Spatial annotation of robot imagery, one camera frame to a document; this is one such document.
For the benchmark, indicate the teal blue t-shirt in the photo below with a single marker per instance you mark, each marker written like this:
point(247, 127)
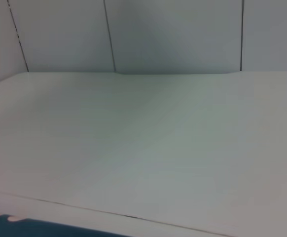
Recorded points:
point(35, 228)

